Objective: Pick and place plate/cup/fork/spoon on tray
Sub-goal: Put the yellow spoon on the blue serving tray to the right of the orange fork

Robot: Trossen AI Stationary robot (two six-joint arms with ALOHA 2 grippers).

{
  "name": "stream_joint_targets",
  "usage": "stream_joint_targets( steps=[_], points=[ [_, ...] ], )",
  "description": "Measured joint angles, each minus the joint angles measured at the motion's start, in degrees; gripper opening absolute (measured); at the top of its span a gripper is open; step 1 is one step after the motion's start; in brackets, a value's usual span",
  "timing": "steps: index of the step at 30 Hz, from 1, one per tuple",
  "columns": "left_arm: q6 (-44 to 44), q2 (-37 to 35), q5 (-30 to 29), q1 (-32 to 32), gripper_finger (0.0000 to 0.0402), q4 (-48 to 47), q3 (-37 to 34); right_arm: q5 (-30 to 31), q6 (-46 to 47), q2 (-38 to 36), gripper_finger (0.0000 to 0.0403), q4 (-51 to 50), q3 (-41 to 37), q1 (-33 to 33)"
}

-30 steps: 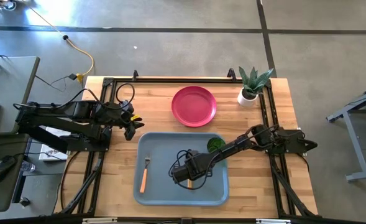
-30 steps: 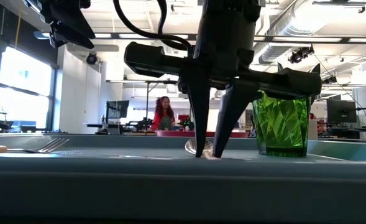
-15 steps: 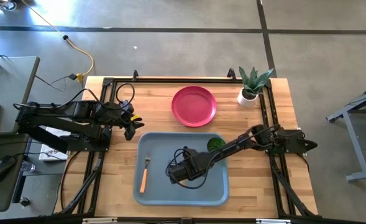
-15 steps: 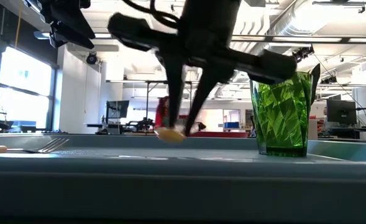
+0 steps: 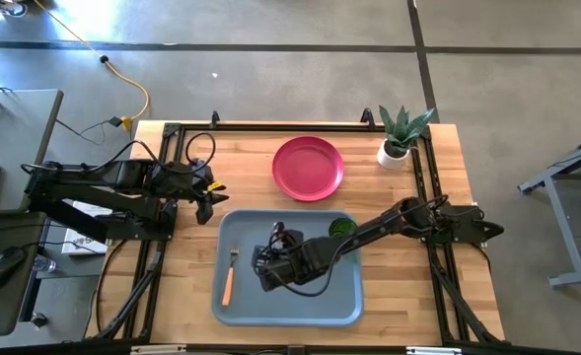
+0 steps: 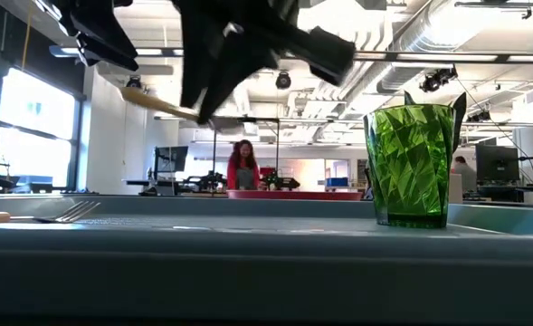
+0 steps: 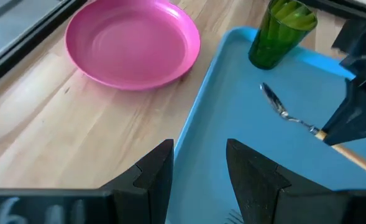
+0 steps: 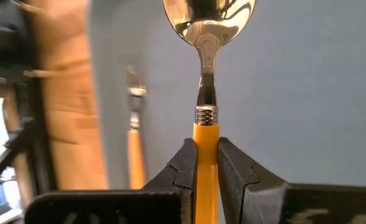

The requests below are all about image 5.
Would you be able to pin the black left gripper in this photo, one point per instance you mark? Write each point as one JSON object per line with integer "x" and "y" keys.
{"x": 191, "y": 180}

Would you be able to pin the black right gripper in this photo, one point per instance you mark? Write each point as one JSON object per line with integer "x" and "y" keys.
{"x": 295, "y": 259}

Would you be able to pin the blue-grey plastic tray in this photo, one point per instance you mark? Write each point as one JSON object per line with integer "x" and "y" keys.
{"x": 250, "y": 315}

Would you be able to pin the green faceted plastic cup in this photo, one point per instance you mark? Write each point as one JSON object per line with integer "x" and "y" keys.
{"x": 341, "y": 227}

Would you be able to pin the red plastic plate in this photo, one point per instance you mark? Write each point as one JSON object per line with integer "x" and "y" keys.
{"x": 308, "y": 168}

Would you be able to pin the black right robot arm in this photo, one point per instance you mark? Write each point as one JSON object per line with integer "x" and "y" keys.
{"x": 364, "y": 233}

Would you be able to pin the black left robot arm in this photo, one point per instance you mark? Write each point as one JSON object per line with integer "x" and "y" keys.
{"x": 97, "y": 180}

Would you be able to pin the white printed booklet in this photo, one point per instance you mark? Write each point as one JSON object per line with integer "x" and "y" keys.
{"x": 80, "y": 245}

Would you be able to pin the black round floor plug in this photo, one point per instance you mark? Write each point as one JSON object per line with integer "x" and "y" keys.
{"x": 104, "y": 59}

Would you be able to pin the clear water bottle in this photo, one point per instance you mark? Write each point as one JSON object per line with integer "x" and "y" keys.
{"x": 43, "y": 264}

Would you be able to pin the succulent plant in white pot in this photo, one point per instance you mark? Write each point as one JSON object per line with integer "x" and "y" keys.
{"x": 401, "y": 133}

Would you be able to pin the grey desk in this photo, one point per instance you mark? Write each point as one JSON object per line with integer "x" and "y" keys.
{"x": 9, "y": 143}

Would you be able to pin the black desk caster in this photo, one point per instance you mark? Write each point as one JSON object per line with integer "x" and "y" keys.
{"x": 38, "y": 320}

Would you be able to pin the black computer mouse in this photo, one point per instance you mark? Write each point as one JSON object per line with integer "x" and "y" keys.
{"x": 1, "y": 266}

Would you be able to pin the dark desk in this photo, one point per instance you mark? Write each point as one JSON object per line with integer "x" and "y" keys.
{"x": 9, "y": 305}

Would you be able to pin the grey metal stand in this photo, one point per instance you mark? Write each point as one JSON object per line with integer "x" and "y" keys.
{"x": 567, "y": 232}

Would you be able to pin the black frame clamp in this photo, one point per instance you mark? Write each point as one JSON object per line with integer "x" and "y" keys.
{"x": 367, "y": 118}
{"x": 214, "y": 120}

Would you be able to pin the black aluminium table frame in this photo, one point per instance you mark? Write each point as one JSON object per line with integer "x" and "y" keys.
{"x": 270, "y": 127}

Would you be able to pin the silver metal bracket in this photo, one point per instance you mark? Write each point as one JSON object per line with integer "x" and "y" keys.
{"x": 433, "y": 351}
{"x": 157, "y": 350}

